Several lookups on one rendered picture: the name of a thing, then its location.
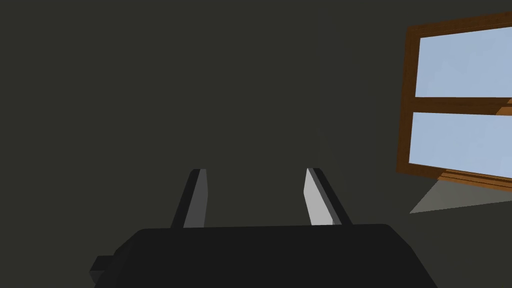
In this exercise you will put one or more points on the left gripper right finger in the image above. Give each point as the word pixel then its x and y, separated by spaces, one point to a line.
pixel 322 204

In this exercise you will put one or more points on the brown framed window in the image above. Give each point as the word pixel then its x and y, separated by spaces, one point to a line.
pixel 460 68

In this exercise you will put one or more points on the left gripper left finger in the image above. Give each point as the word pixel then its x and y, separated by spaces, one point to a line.
pixel 194 204

